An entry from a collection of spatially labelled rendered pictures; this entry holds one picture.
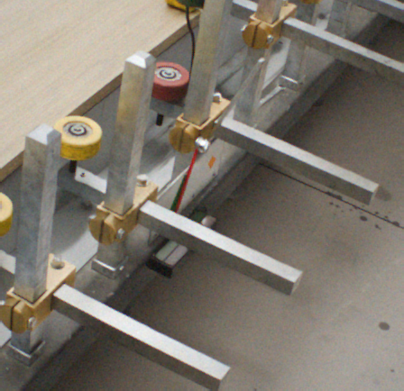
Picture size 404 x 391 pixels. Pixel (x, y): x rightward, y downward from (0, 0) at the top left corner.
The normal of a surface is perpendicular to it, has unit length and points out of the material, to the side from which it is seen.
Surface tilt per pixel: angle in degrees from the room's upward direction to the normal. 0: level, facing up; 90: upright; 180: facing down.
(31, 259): 90
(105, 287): 0
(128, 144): 90
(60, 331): 0
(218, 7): 90
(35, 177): 90
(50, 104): 0
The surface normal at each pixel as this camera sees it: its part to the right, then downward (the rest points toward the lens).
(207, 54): -0.46, 0.48
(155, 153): 0.16, -0.78
